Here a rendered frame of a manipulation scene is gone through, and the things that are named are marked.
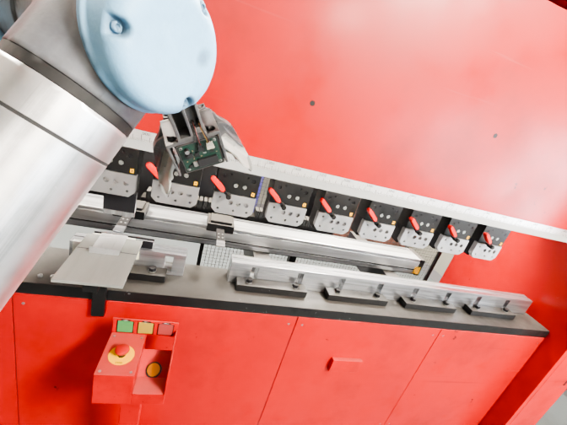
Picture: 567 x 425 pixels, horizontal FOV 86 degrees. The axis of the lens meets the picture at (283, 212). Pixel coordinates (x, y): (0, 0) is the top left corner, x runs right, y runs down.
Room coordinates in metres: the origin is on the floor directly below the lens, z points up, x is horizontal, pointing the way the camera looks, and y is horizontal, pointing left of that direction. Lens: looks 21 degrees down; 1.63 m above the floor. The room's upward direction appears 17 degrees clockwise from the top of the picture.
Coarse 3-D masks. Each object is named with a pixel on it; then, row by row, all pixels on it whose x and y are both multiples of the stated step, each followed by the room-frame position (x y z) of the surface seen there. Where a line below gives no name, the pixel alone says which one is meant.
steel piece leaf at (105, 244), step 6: (96, 240) 0.87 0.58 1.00; (102, 240) 0.88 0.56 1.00; (108, 240) 0.89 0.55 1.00; (114, 240) 0.90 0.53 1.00; (120, 240) 0.91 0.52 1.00; (90, 246) 0.80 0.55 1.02; (96, 246) 0.84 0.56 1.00; (102, 246) 0.85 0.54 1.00; (108, 246) 0.86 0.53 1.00; (114, 246) 0.87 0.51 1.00; (120, 246) 0.88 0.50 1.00; (96, 252) 0.81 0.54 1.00; (102, 252) 0.81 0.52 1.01; (108, 252) 0.82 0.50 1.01; (114, 252) 0.82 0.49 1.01
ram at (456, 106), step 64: (256, 0) 1.00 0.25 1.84; (320, 0) 1.05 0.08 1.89; (384, 0) 1.11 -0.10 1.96; (448, 0) 1.17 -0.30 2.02; (512, 0) 1.24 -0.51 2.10; (256, 64) 1.01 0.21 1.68; (320, 64) 1.07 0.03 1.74; (384, 64) 1.13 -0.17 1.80; (448, 64) 1.20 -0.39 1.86; (512, 64) 1.27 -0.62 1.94; (256, 128) 1.02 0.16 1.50; (320, 128) 1.08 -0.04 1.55; (384, 128) 1.15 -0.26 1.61; (448, 128) 1.23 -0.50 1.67; (512, 128) 1.31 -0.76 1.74; (448, 192) 1.27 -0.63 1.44; (512, 192) 1.37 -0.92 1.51
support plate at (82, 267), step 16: (128, 240) 0.93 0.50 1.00; (80, 256) 0.77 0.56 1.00; (96, 256) 0.79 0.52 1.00; (112, 256) 0.81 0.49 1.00; (128, 256) 0.84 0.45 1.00; (64, 272) 0.68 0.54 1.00; (80, 272) 0.70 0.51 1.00; (96, 272) 0.72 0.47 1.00; (112, 272) 0.74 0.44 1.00; (128, 272) 0.76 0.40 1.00
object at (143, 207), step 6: (138, 204) 1.15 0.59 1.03; (144, 204) 1.17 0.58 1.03; (138, 210) 1.12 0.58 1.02; (144, 210) 1.14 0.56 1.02; (120, 216) 1.09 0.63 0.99; (138, 216) 1.11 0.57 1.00; (144, 216) 1.13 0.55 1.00; (120, 222) 1.02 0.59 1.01; (126, 222) 1.03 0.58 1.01; (114, 228) 0.97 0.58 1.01; (120, 228) 0.98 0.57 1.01
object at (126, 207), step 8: (136, 192) 0.96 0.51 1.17; (104, 200) 0.92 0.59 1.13; (112, 200) 0.92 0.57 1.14; (120, 200) 0.93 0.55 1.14; (128, 200) 0.94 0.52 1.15; (136, 200) 0.95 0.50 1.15; (104, 208) 0.92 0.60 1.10; (112, 208) 0.93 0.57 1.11; (120, 208) 0.93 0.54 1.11; (128, 208) 0.94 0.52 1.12; (128, 216) 0.95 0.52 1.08
